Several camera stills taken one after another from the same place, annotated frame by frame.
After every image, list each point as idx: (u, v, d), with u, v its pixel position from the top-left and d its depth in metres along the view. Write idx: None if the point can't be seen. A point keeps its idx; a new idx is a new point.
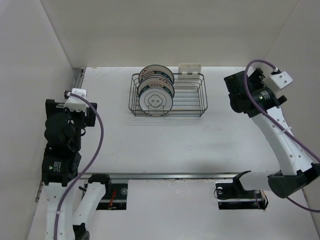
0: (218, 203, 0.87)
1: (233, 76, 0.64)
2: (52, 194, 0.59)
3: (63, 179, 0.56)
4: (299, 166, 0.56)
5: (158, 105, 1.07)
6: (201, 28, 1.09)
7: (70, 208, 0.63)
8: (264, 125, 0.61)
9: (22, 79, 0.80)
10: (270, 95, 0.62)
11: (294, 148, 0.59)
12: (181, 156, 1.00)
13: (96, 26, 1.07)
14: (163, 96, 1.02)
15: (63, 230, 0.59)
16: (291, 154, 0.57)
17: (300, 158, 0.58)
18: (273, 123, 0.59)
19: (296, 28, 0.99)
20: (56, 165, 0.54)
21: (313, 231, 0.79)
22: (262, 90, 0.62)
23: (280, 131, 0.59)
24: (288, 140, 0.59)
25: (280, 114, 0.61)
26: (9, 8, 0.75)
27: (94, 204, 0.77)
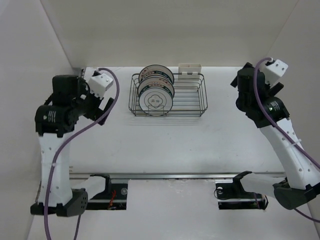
0: (218, 203, 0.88)
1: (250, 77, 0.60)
2: (47, 145, 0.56)
3: (59, 129, 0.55)
4: (308, 181, 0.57)
5: (158, 105, 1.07)
6: (201, 28, 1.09)
7: (66, 162, 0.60)
8: (273, 138, 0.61)
9: (22, 80, 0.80)
10: (280, 105, 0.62)
11: (303, 162, 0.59)
12: (181, 156, 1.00)
13: (97, 26, 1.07)
14: (163, 96, 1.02)
15: (59, 184, 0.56)
16: (300, 169, 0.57)
17: (309, 172, 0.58)
18: (282, 135, 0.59)
19: (297, 29, 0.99)
20: (51, 114, 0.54)
21: (312, 231, 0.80)
22: (272, 99, 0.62)
23: (290, 145, 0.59)
24: (297, 154, 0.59)
25: (291, 127, 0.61)
26: (9, 8, 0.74)
27: (98, 184, 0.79)
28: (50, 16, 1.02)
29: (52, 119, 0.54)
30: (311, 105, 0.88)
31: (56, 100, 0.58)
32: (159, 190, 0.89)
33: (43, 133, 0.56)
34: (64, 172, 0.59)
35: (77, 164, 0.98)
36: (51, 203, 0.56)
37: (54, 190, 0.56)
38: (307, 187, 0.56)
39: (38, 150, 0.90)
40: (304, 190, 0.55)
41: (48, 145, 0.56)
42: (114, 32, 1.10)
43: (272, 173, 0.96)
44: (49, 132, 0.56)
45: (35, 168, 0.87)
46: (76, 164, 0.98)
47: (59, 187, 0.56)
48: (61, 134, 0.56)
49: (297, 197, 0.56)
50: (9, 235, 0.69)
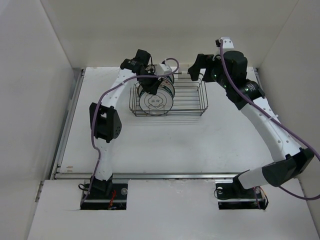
0: (218, 203, 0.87)
1: (234, 60, 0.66)
2: (123, 74, 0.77)
3: (134, 69, 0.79)
4: (288, 151, 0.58)
5: (158, 105, 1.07)
6: (201, 28, 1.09)
7: (125, 95, 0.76)
8: (252, 115, 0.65)
9: (22, 80, 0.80)
10: (256, 87, 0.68)
11: (282, 134, 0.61)
12: (181, 155, 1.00)
13: (96, 26, 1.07)
14: (163, 95, 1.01)
15: (117, 96, 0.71)
16: (279, 140, 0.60)
17: (288, 143, 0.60)
18: (259, 111, 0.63)
19: (296, 29, 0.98)
20: (133, 61, 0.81)
21: (312, 230, 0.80)
22: (249, 83, 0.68)
23: (267, 119, 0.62)
24: (275, 127, 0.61)
25: (267, 104, 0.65)
26: (9, 9, 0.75)
27: (110, 170, 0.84)
28: (50, 17, 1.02)
29: (133, 63, 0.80)
30: (310, 105, 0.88)
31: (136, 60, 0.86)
32: (159, 190, 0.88)
33: (123, 68, 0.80)
34: (122, 96, 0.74)
35: (77, 164, 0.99)
36: (106, 104, 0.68)
37: (113, 98, 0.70)
38: (287, 157, 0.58)
39: (38, 149, 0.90)
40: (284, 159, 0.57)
41: (124, 74, 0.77)
42: (114, 33, 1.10)
43: None
44: (127, 68, 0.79)
45: (35, 168, 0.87)
46: (76, 164, 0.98)
47: (117, 98, 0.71)
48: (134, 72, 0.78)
49: (281, 170, 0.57)
50: (8, 234, 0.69)
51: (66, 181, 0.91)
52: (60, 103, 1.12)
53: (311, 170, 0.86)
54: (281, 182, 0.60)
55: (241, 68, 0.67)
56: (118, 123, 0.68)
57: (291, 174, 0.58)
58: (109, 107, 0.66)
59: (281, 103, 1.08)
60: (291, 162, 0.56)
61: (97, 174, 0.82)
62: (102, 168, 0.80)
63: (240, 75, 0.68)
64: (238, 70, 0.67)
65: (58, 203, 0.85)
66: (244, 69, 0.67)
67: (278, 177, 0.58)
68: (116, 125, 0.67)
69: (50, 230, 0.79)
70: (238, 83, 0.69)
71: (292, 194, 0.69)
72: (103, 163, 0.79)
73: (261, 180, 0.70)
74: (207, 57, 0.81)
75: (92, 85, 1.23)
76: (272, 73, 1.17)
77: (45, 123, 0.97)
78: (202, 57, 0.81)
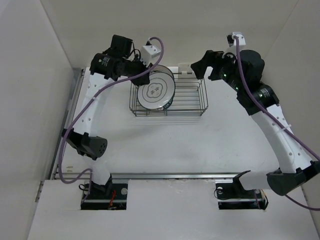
0: (218, 203, 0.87)
1: (250, 63, 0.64)
2: (94, 84, 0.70)
3: (107, 72, 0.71)
4: (298, 164, 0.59)
5: (160, 96, 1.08)
6: (201, 28, 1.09)
7: (100, 107, 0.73)
8: (265, 124, 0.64)
9: (22, 80, 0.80)
10: (270, 92, 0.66)
11: (293, 145, 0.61)
12: (181, 155, 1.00)
13: (96, 25, 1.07)
14: (157, 83, 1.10)
15: (91, 117, 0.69)
16: (290, 152, 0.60)
17: (299, 156, 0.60)
18: (272, 121, 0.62)
19: (296, 29, 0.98)
20: (105, 59, 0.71)
21: (312, 230, 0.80)
22: (263, 87, 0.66)
23: (280, 130, 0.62)
24: (287, 138, 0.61)
25: (280, 113, 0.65)
26: (9, 9, 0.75)
27: (105, 176, 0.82)
28: (50, 16, 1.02)
29: (104, 63, 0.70)
30: (310, 105, 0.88)
31: (110, 52, 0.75)
32: (159, 190, 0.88)
33: (93, 72, 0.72)
34: (97, 112, 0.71)
35: (77, 164, 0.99)
36: (79, 131, 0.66)
37: (86, 121, 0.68)
38: (297, 170, 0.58)
39: (38, 149, 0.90)
40: (294, 173, 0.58)
41: (95, 83, 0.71)
42: (114, 33, 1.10)
43: None
44: (99, 71, 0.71)
45: (35, 167, 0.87)
46: (76, 164, 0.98)
47: (91, 120, 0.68)
48: (108, 76, 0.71)
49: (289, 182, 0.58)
50: (8, 235, 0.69)
51: (66, 181, 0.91)
52: (60, 103, 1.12)
53: None
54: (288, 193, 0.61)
55: (257, 71, 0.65)
56: (97, 142, 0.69)
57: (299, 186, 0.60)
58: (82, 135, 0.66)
59: (280, 103, 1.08)
60: (301, 177, 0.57)
61: (95, 179, 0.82)
62: (96, 173, 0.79)
63: (254, 79, 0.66)
64: (252, 74, 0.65)
65: (58, 203, 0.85)
66: (258, 72, 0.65)
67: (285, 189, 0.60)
68: (96, 146, 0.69)
69: (50, 229, 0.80)
70: (252, 86, 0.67)
71: (296, 203, 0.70)
72: (97, 172, 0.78)
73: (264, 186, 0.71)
74: (216, 54, 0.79)
75: None
76: (272, 73, 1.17)
77: (45, 123, 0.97)
78: (212, 54, 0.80)
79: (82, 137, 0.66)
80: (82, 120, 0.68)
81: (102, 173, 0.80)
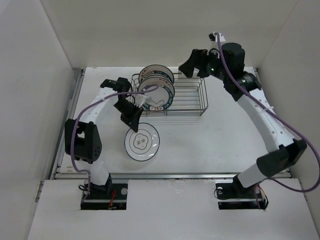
0: (218, 203, 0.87)
1: (232, 52, 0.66)
2: (103, 92, 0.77)
3: (115, 88, 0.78)
4: (281, 141, 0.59)
5: (147, 147, 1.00)
6: (201, 28, 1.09)
7: (105, 112, 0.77)
8: (248, 106, 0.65)
9: (22, 80, 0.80)
10: (253, 79, 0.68)
11: (276, 124, 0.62)
12: (181, 155, 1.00)
13: (96, 26, 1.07)
14: (145, 130, 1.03)
15: (98, 112, 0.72)
16: (273, 131, 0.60)
17: (282, 134, 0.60)
18: (255, 102, 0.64)
19: (296, 29, 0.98)
20: (114, 81, 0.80)
21: (312, 230, 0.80)
22: (246, 74, 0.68)
23: (262, 110, 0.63)
24: (270, 118, 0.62)
25: (263, 96, 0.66)
26: (9, 9, 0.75)
27: (105, 176, 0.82)
28: (50, 17, 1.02)
29: (115, 82, 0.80)
30: (310, 106, 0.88)
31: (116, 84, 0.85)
32: (159, 190, 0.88)
33: (103, 86, 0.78)
34: (103, 113, 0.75)
35: None
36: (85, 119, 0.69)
37: (92, 114, 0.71)
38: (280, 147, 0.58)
39: (38, 149, 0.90)
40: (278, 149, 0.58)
41: (104, 92, 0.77)
42: (114, 33, 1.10)
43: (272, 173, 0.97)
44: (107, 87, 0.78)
45: (35, 167, 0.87)
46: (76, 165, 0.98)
47: (97, 114, 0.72)
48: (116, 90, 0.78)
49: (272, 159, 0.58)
50: (8, 234, 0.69)
51: (66, 181, 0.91)
52: (60, 103, 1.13)
53: (311, 170, 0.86)
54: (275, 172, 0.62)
55: (239, 60, 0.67)
56: (98, 142, 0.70)
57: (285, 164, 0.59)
58: (87, 123, 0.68)
59: (281, 103, 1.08)
60: (283, 153, 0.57)
61: (94, 180, 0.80)
62: (95, 176, 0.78)
63: (237, 67, 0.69)
64: (235, 61, 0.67)
65: (58, 204, 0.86)
66: (241, 61, 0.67)
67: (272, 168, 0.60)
68: (95, 142, 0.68)
69: (50, 229, 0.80)
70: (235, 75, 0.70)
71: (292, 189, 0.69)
72: (95, 174, 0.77)
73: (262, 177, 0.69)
74: (201, 51, 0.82)
75: (92, 85, 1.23)
76: (272, 73, 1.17)
77: (45, 123, 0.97)
78: (197, 52, 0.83)
79: (86, 126, 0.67)
80: (88, 114, 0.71)
81: (102, 173, 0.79)
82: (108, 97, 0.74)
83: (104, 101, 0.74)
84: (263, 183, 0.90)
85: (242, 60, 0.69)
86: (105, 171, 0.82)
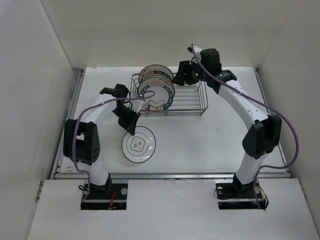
0: (218, 203, 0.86)
1: (207, 53, 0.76)
2: (102, 98, 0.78)
3: (114, 94, 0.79)
4: (257, 118, 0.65)
5: (145, 149, 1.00)
6: (201, 28, 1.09)
7: (104, 115, 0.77)
8: (227, 94, 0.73)
9: (22, 80, 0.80)
10: (230, 74, 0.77)
11: (252, 105, 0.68)
12: (181, 155, 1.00)
13: (96, 26, 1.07)
14: (141, 133, 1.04)
15: (98, 114, 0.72)
16: (248, 110, 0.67)
17: (257, 111, 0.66)
18: (231, 90, 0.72)
19: (296, 29, 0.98)
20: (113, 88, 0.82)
21: (313, 230, 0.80)
22: (224, 71, 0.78)
23: (237, 95, 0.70)
24: (246, 100, 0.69)
25: (238, 84, 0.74)
26: (9, 9, 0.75)
27: (104, 176, 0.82)
28: (50, 17, 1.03)
29: (114, 90, 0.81)
30: (310, 106, 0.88)
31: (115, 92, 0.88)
32: (159, 190, 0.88)
33: (103, 93, 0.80)
34: (102, 116, 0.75)
35: None
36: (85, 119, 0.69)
37: (93, 115, 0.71)
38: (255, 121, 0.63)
39: (38, 149, 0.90)
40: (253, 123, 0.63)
41: (104, 97, 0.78)
42: (114, 33, 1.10)
43: (272, 173, 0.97)
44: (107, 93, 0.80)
45: (35, 167, 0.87)
46: None
47: (97, 116, 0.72)
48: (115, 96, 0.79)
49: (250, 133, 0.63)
50: (8, 234, 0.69)
51: (66, 181, 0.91)
52: (60, 104, 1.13)
53: (311, 169, 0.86)
54: (258, 151, 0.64)
55: (215, 59, 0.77)
56: (97, 143, 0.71)
57: (264, 139, 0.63)
58: (87, 123, 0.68)
59: (281, 103, 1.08)
60: (259, 125, 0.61)
61: (94, 180, 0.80)
62: (95, 176, 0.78)
63: (214, 66, 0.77)
64: (212, 61, 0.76)
65: (58, 204, 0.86)
66: (217, 59, 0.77)
67: (254, 145, 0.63)
68: (94, 142, 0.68)
69: (50, 229, 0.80)
70: (214, 72, 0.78)
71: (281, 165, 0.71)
72: (95, 175, 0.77)
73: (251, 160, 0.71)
74: (185, 63, 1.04)
75: (92, 85, 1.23)
76: (272, 73, 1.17)
77: (45, 123, 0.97)
78: (183, 64, 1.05)
79: (86, 125, 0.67)
80: (88, 115, 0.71)
81: (101, 174, 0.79)
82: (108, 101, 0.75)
83: (104, 105, 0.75)
84: (263, 183, 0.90)
85: (218, 59, 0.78)
86: (105, 171, 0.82)
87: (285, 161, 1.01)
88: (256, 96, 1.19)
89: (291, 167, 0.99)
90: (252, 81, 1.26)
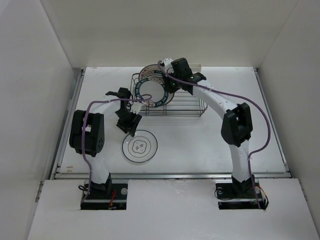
0: (218, 203, 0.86)
1: (176, 62, 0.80)
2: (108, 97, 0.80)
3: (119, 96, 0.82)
4: (228, 108, 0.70)
5: (145, 150, 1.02)
6: (201, 28, 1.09)
7: (109, 112, 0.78)
8: (199, 93, 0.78)
9: (22, 80, 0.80)
10: (200, 74, 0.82)
11: (222, 97, 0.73)
12: (181, 155, 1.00)
13: (96, 26, 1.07)
14: (142, 137, 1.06)
15: (104, 109, 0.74)
16: (220, 102, 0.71)
17: (227, 102, 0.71)
18: (202, 88, 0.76)
19: (296, 29, 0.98)
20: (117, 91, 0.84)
21: (313, 231, 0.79)
22: (195, 72, 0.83)
23: (208, 91, 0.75)
24: (216, 95, 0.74)
25: (208, 83, 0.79)
26: (9, 9, 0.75)
27: (105, 174, 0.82)
28: (50, 17, 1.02)
29: (118, 93, 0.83)
30: (310, 106, 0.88)
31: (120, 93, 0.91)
32: (159, 190, 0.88)
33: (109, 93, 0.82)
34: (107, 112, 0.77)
35: (77, 164, 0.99)
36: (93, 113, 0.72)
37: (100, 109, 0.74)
38: (227, 111, 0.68)
39: (38, 149, 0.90)
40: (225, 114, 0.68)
41: (110, 96, 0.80)
42: (114, 33, 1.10)
43: (272, 173, 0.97)
44: (113, 93, 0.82)
45: (35, 167, 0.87)
46: (76, 164, 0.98)
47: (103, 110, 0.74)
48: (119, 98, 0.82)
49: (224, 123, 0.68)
50: (9, 234, 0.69)
51: (66, 181, 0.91)
52: (60, 104, 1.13)
53: (311, 169, 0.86)
54: (235, 138, 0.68)
55: (184, 65, 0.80)
56: (102, 134, 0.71)
57: (238, 126, 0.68)
58: (94, 114, 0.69)
59: (281, 103, 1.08)
60: (230, 114, 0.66)
61: (95, 178, 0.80)
62: (96, 173, 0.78)
63: (185, 71, 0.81)
64: (182, 67, 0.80)
65: (59, 204, 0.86)
66: (186, 64, 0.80)
67: (230, 132, 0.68)
68: (100, 133, 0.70)
69: (50, 229, 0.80)
70: (187, 77, 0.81)
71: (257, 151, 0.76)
72: (96, 171, 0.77)
73: (238, 151, 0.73)
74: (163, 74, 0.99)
75: (92, 85, 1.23)
76: (272, 73, 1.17)
77: (45, 123, 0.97)
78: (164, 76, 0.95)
79: (92, 117, 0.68)
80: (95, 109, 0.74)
81: (101, 171, 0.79)
82: (114, 100, 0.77)
83: (110, 103, 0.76)
84: (263, 183, 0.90)
85: (187, 65, 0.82)
86: (105, 170, 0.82)
87: (285, 161, 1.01)
88: (256, 96, 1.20)
89: (291, 167, 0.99)
90: (252, 81, 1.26)
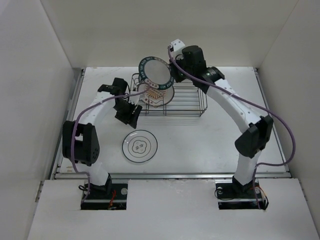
0: (218, 203, 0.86)
1: (190, 52, 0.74)
2: (100, 96, 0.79)
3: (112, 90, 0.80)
4: (250, 121, 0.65)
5: (145, 150, 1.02)
6: (201, 28, 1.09)
7: (102, 115, 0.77)
8: (217, 95, 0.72)
9: (22, 80, 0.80)
10: (217, 72, 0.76)
11: (244, 107, 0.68)
12: (181, 156, 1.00)
13: (96, 26, 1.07)
14: (142, 137, 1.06)
15: (95, 114, 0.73)
16: (241, 112, 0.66)
17: (250, 113, 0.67)
18: (221, 91, 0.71)
19: (296, 29, 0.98)
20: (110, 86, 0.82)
21: (313, 230, 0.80)
22: (211, 69, 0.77)
23: (228, 96, 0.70)
24: (237, 102, 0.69)
25: (227, 84, 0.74)
26: (9, 9, 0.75)
27: (103, 177, 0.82)
28: (50, 17, 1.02)
29: (112, 87, 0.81)
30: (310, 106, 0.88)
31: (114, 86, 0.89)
32: (159, 190, 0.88)
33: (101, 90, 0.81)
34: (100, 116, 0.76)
35: None
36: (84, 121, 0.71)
37: (91, 116, 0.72)
38: (250, 125, 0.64)
39: (38, 149, 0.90)
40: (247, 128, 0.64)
41: (102, 96, 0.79)
42: (114, 33, 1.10)
43: (272, 173, 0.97)
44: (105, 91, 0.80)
45: (35, 167, 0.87)
46: None
47: (95, 115, 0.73)
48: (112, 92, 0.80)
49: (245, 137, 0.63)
50: (9, 234, 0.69)
51: (66, 181, 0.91)
52: (60, 104, 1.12)
53: (311, 169, 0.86)
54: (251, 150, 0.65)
55: (199, 57, 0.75)
56: (95, 144, 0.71)
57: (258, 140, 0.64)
58: (85, 125, 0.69)
59: (281, 103, 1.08)
60: (253, 129, 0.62)
61: (93, 180, 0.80)
62: (95, 175, 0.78)
63: (199, 64, 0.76)
64: (196, 59, 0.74)
65: (58, 203, 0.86)
66: (201, 58, 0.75)
67: (248, 146, 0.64)
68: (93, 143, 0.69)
69: (50, 229, 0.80)
70: (201, 75, 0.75)
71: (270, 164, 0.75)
72: (96, 173, 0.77)
73: (249, 162, 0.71)
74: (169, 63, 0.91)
75: (92, 85, 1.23)
76: (272, 73, 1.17)
77: (45, 123, 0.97)
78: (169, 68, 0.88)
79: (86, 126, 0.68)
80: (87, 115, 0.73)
81: (101, 173, 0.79)
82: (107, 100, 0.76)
83: (101, 105, 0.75)
84: (263, 183, 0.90)
85: (202, 57, 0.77)
86: (104, 172, 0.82)
87: (285, 161, 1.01)
88: (256, 97, 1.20)
89: (291, 167, 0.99)
90: (252, 81, 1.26)
